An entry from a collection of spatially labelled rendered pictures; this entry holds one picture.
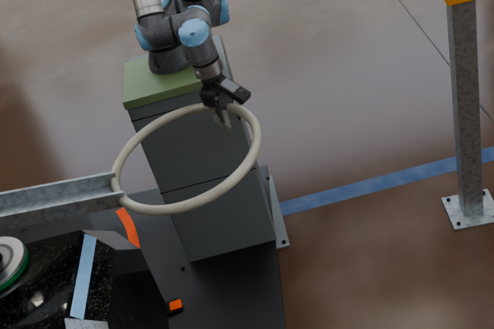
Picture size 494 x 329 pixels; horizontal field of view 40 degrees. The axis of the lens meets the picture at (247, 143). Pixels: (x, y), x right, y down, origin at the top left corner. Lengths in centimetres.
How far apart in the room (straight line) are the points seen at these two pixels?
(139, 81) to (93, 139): 152
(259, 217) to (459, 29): 113
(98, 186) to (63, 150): 203
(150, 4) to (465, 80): 115
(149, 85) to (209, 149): 35
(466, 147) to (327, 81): 140
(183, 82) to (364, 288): 107
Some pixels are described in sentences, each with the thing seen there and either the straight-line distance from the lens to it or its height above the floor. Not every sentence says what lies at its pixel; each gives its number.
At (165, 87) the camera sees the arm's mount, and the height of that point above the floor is 88.
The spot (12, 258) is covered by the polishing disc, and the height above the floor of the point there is 85.
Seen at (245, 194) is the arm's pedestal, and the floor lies 30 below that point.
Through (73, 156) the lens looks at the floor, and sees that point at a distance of 406.
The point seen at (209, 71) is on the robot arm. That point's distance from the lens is 209.
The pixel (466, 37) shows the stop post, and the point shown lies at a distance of 250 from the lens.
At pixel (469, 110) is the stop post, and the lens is 267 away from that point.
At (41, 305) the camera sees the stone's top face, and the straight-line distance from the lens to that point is 198.
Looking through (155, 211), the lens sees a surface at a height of 92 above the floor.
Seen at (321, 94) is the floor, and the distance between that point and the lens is 388.
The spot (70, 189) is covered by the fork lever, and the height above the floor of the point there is 94.
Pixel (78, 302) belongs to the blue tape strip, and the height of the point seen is 81.
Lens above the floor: 212
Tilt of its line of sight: 36 degrees down
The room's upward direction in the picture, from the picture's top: 16 degrees counter-clockwise
